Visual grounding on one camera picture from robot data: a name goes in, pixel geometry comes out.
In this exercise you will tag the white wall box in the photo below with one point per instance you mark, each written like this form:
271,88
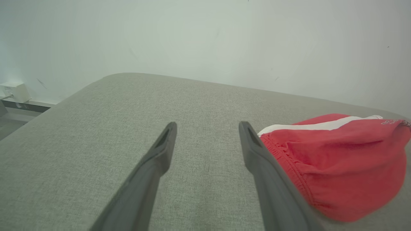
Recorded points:
14,91

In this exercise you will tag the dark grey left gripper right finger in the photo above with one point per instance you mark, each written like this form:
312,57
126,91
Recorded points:
276,192

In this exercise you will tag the red shorts with white stripe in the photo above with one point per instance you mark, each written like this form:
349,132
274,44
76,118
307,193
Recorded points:
346,166

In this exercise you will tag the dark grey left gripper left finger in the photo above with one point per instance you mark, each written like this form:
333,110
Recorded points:
141,189

